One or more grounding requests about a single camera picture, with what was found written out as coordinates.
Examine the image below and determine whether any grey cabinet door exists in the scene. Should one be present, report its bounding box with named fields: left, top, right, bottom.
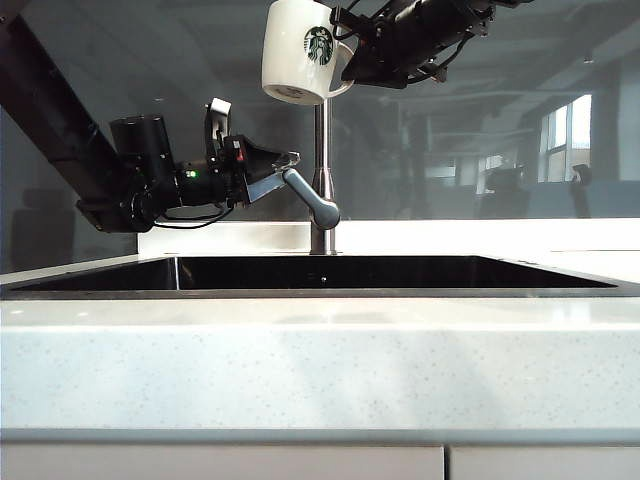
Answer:
left=0, top=444, right=445, bottom=480
left=449, top=444, right=640, bottom=480

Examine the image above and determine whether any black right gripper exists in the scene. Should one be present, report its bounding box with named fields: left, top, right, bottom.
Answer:
left=329, top=6, right=471, bottom=89

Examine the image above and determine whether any black rectangular sink basin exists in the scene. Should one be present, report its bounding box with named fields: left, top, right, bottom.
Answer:
left=7, top=255, right=619, bottom=301

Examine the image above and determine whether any steel gooseneck faucet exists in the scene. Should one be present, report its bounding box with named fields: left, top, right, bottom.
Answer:
left=310, top=98, right=337, bottom=257

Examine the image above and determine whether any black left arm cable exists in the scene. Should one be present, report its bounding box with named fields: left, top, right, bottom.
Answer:
left=152, top=199, right=236, bottom=230

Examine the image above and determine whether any white Starbucks logo mug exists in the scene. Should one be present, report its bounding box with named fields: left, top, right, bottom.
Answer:
left=260, top=0, right=357, bottom=106

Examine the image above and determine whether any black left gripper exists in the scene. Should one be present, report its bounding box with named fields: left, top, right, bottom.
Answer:
left=218, top=133, right=302, bottom=208

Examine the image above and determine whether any steel faucet lever handle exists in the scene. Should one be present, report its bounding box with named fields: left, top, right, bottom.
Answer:
left=282, top=167, right=342, bottom=232

